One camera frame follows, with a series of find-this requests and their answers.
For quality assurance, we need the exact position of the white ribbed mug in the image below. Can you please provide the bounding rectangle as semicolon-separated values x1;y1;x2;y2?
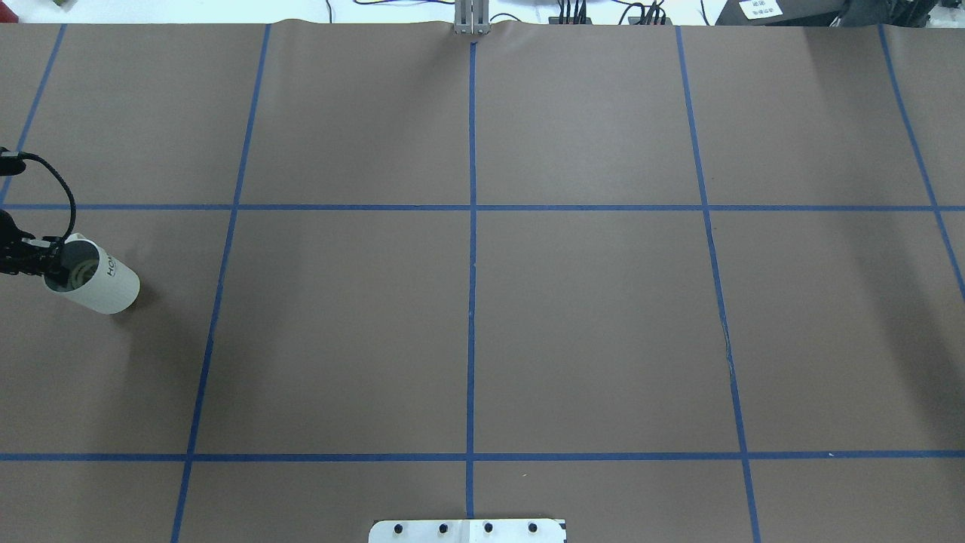
44;233;141;314

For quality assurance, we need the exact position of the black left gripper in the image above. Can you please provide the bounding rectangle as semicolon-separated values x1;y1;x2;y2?
1;210;69;289

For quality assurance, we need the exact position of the black box with label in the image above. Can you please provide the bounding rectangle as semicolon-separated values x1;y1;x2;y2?
713;1;944;28

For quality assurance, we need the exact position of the aluminium frame post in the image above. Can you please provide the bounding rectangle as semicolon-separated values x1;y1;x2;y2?
452;0;492;35

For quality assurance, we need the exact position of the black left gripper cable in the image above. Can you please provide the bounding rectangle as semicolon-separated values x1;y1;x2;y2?
0;151;78;241

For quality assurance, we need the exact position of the green lemon slice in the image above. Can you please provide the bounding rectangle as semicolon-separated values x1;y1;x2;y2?
66;259;100;291

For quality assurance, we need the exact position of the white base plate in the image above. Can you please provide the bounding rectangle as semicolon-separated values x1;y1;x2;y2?
368;518;568;542

